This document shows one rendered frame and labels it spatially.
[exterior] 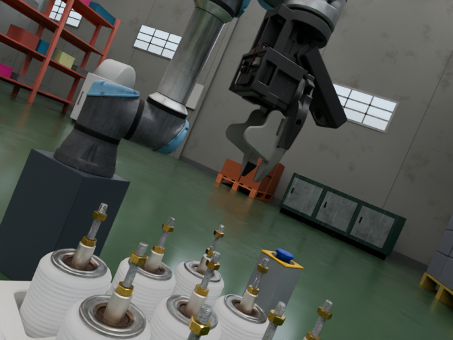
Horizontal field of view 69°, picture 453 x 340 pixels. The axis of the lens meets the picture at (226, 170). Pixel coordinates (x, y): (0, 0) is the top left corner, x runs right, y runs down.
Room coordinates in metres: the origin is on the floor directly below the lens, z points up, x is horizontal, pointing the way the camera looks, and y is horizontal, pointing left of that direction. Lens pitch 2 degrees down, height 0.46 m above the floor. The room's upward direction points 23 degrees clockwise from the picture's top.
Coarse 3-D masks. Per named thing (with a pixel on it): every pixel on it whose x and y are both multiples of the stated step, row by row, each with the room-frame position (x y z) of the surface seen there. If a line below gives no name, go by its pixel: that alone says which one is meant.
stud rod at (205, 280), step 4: (216, 252) 0.44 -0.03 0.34; (212, 256) 0.44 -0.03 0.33; (216, 256) 0.44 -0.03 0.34; (212, 260) 0.44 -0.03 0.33; (216, 260) 0.44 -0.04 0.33; (208, 268) 0.44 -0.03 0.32; (208, 272) 0.44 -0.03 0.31; (212, 272) 0.44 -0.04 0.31; (204, 276) 0.44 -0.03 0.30; (208, 276) 0.44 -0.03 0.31; (204, 280) 0.44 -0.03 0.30; (208, 280) 0.44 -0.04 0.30; (200, 284) 0.44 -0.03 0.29; (204, 284) 0.44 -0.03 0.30; (204, 288) 0.44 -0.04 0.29
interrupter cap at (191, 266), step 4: (188, 260) 0.62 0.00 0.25; (192, 260) 0.63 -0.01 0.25; (184, 264) 0.60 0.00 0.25; (188, 264) 0.61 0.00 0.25; (192, 264) 0.62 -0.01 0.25; (196, 264) 0.63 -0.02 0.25; (188, 268) 0.58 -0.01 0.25; (192, 268) 0.59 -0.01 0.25; (196, 268) 0.61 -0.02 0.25; (192, 272) 0.58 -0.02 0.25; (196, 272) 0.58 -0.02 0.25; (216, 272) 0.63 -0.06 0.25; (196, 276) 0.57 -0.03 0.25; (200, 276) 0.57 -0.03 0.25; (212, 276) 0.60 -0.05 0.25; (216, 276) 0.61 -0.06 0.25; (220, 276) 0.61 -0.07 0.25; (212, 280) 0.58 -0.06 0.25; (216, 280) 0.59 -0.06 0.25
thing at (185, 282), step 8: (176, 272) 0.59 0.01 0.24; (184, 272) 0.58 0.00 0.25; (176, 280) 0.58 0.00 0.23; (184, 280) 0.57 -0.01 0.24; (192, 280) 0.57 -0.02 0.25; (200, 280) 0.57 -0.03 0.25; (176, 288) 0.58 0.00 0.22; (184, 288) 0.57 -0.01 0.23; (192, 288) 0.56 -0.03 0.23; (208, 288) 0.57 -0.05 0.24; (216, 288) 0.58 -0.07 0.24; (208, 296) 0.57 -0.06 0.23; (216, 296) 0.59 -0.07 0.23; (208, 304) 0.57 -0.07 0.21
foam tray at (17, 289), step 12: (0, 288) 0.44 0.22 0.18; (12, 288) 0.45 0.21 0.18; (24, 288) 0.46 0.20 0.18; (108, 288) 0.55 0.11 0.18; (0, 300) 0.41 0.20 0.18; (12, 300) 0.42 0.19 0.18; (0, 312) 0.39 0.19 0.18; (12, 312) 0.40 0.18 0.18; (0, 324) 0.38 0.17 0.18; (12, 324) 0.38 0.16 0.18; (0, 336) 0.36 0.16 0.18; (12, 336) 0.37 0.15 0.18; (24, 336) 0.37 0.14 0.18
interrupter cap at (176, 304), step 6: (168, 300) 0.44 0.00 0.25; (174, 300) 0.45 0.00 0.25; (180, 300) 0.46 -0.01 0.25; (186, 300) 0.46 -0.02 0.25; (168, 306) 0.43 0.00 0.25; (174, 306) 0.43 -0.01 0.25; (180, 306) 0.44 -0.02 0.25; (174, 312) 0.41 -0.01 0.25; (180, 312) 0.42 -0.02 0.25; (180, 318) 0.41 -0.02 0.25; (186, 318) 0.42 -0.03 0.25; (210, 318) 0.44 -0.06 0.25; (216, 318) 0.45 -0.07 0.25; (186, 324) 0.41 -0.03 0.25; (216, 324) 0.43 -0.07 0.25
